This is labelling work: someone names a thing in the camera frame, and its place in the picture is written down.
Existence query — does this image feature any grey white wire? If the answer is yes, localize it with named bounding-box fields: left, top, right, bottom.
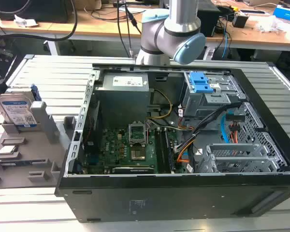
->
left=146, top=120, right=194, bottom=131

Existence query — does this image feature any hard disk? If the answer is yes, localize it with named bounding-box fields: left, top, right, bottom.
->
left=0, top=84, right=41, bottom=129

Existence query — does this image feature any wooden desk with white frame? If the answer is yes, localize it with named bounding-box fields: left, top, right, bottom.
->
left=204, top=6, right=290, bottom=53
left=0, top=7, right=145, bottom=57

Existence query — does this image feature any brown cardboard box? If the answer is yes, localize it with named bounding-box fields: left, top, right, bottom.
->
left=73, top=0, right=102, bottom=11

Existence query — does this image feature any silver CPU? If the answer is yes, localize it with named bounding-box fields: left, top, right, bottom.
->
left=0, top=145, right=17, bottom=156

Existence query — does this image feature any black RAM slot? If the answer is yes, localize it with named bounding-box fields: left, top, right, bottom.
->
left=154, top=127, right=166, bottom=174

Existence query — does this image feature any CPU socket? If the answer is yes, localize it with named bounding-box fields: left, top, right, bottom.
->
left=130, top=148, right=146, bottom=161

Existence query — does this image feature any thick black cable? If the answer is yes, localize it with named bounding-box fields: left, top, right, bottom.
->
left=0, top=0, right=79, bottom=42

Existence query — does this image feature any grey metal disk bay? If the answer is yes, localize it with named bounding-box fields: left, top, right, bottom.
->
left=195, top=143, right=290, bottom=174

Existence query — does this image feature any black PC case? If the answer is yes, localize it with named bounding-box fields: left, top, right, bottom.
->
left=54, top=61, right=290, bottom=223

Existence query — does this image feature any yellow wire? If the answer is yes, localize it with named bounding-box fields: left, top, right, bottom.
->
left=146, top=88, right=173, bottom=120

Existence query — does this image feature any silver laptop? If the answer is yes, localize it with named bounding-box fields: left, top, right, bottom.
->
left=242, top=0, right=281, bottom=7

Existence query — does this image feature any orange wire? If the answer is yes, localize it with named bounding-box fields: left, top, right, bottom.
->
left=177, top=137, right=196, bottom=163

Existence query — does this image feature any clear plastic wrap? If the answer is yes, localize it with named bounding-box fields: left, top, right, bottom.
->
left=254, top=15, right=290, bottom=33

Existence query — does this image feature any grey power supply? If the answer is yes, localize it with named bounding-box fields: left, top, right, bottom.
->
left=94, top=72, right=150, bottom=121

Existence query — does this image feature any black hanging cable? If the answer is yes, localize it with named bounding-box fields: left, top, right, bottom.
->
left=116, top=0, right=143, bottom=59

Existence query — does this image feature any blue cable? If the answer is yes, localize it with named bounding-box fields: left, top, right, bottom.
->
left=220, top=14, right=231, bottom=59

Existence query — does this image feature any small black box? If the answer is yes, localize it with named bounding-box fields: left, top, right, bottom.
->
left=232, top=14, right=249, bottom=29

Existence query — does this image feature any black tower box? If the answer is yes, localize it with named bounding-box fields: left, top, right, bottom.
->
left=197, top=2, right=221, bottom=38

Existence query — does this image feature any crumpled white paper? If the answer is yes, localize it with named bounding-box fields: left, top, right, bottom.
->
left=14, top=14, right=39, bottom=28

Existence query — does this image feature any large black box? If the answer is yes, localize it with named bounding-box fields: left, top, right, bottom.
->
left=0, top=0, right=73, bottom=24

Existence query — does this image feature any black RAM stick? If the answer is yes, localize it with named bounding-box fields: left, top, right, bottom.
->
left=163, top=131, right=176, bottom=174

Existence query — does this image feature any blue and white box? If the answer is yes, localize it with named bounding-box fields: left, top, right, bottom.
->
left=272, top=4, right=290, bottom=25

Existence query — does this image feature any black graphics card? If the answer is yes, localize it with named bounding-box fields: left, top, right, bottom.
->
left=112, top=165, right=156, bottom=174

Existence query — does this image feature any grey parts rack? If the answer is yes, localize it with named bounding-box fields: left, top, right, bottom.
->
left=0, top=101, right=75, bottom=190

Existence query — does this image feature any blue wire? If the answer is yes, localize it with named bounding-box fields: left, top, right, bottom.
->
left=220, top=112, right=233, bottom=146

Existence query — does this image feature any green motherboard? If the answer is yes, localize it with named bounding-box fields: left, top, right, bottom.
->
left=83, top=125, right=191, bottom=174

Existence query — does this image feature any metal socket cover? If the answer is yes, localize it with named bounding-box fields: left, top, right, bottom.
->
left=128, top=120, right=148, bottom=147

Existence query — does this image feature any black power connector wire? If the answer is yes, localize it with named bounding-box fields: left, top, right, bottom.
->
left=226, top=113, right=246, bottom=144

